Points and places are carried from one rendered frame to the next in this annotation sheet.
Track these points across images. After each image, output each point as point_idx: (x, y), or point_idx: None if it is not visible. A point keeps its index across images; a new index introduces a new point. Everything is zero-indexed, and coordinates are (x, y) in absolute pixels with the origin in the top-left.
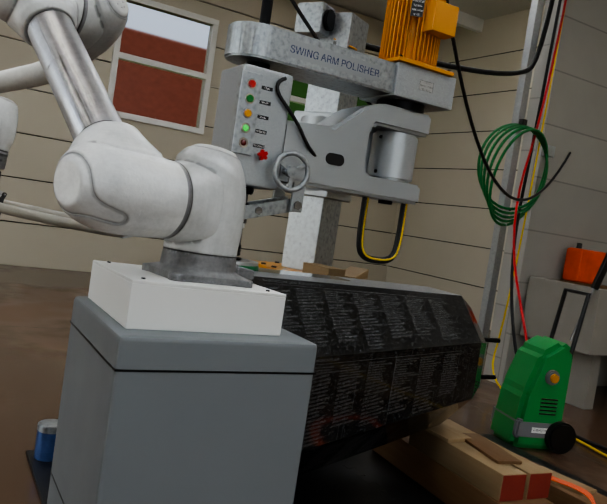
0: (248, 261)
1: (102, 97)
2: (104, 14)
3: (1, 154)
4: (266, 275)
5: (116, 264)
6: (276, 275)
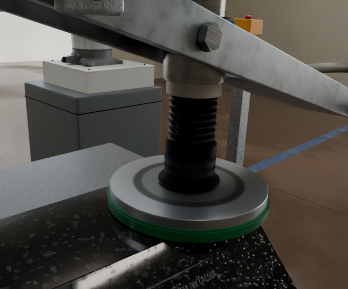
0: (136, 180)
1: None
2: None
3: None
4: (72, 163)
5: (139, 64)
6: (51, 178)
